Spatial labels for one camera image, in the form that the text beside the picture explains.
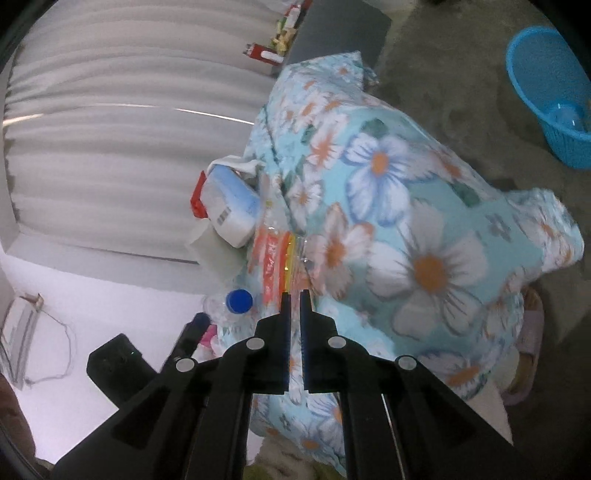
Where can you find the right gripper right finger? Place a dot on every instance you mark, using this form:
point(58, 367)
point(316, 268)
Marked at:
point(399, 420)

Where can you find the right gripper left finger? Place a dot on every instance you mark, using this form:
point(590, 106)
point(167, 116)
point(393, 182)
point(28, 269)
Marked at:
point(191, 421)

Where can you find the clear bottle blue cap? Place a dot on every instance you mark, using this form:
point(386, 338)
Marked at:
point(231, 314)

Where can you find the orange clear plastic wrapper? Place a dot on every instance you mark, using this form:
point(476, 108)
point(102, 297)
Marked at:
point(277, 261)

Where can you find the blue white tissue pack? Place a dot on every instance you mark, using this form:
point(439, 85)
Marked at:
point(231, 205)

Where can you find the small red packet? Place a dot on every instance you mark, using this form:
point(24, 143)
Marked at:
point(197, 207)

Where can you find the blue plastic trash basket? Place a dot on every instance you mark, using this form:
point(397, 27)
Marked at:
point(550, 81)

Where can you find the pink slipper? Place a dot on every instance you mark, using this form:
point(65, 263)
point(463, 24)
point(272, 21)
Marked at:
point(528, 345)

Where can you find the floral blue bed quilt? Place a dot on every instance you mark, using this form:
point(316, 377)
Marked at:
point(405, 245)

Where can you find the grey pleated curtain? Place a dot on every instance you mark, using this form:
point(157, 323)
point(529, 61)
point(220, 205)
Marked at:
point(114, 108)

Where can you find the red candle jar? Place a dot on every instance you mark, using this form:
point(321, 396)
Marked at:
point(263, 54)

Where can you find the grey bedside cabinet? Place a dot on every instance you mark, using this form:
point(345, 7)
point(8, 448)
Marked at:
point(339, 26)

